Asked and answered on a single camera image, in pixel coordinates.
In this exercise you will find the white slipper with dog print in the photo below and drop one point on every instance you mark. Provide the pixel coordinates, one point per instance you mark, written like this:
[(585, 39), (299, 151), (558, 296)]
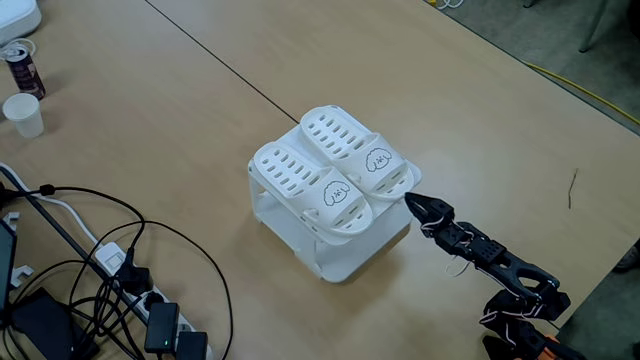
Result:
[(350, 145), (300, 185)]

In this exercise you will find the white two-tier shoe rack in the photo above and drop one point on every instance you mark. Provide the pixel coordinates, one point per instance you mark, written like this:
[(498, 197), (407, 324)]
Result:
[(330, 260)]

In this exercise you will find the person's shoe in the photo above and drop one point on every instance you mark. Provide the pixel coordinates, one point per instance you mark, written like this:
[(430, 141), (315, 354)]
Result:
[(630, 260)]

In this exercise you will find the grey chair leg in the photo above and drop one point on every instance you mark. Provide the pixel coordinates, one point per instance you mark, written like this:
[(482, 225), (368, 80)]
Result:
[(595, 25)]

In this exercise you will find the black power adapter green light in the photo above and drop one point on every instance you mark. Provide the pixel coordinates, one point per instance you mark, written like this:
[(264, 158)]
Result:
[(161, 327)]

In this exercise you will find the black plug charger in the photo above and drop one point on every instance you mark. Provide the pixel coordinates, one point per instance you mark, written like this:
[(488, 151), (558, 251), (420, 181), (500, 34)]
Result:
[(132, 277)]

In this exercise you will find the white power strip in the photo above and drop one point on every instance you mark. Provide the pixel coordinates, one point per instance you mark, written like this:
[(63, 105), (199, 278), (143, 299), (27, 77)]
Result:
[(112, 260)]

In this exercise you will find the black flat power brick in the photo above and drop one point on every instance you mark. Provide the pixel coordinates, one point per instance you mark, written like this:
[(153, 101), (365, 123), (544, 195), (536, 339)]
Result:
[(45, 325)]

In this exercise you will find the white paper cup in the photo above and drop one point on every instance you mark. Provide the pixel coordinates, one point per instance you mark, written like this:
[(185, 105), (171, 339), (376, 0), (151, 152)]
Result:
[(22, 115)]

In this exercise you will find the dark laptop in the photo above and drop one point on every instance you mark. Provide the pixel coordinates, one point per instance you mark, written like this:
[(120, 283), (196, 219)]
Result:
[(5, 265)]

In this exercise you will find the purple drink can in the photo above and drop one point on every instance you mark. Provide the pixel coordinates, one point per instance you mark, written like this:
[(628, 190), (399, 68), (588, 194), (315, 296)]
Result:
[(26, 75)]

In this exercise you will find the white box device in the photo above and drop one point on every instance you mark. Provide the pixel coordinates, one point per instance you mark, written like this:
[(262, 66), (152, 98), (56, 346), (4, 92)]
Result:
[(17, 17)]

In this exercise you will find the white printed bracket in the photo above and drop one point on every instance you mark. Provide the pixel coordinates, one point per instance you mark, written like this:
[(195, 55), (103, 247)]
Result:
[(12, 220), (21, 276)]

